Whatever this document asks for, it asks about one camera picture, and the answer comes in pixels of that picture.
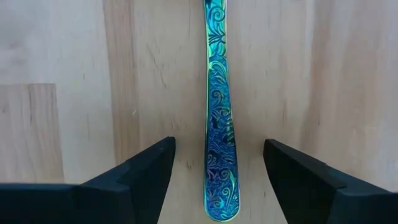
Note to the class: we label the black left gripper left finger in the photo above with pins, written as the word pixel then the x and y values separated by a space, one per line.
pixel 146 180

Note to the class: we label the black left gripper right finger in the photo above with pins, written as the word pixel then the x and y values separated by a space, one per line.
pixel 295 180

